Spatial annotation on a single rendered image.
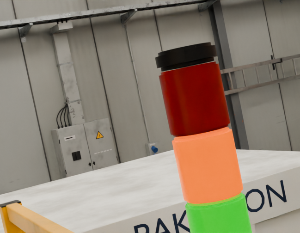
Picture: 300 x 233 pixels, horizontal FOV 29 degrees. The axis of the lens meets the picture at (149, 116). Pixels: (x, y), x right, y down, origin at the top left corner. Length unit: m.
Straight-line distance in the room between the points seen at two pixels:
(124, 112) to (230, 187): 8.30
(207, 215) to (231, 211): 0.02
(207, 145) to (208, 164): 0.01
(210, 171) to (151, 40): 8.66
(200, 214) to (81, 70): 8.09
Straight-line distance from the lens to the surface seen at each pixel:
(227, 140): 0.46
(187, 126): 0.45
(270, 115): 10.26
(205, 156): 0.45
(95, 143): 8.25
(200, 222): 0.47
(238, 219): 0.47
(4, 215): 1.47
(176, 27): 9.36
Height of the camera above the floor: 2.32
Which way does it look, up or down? 3 degrees down
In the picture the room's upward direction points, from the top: 12 degrees counter-clockwise
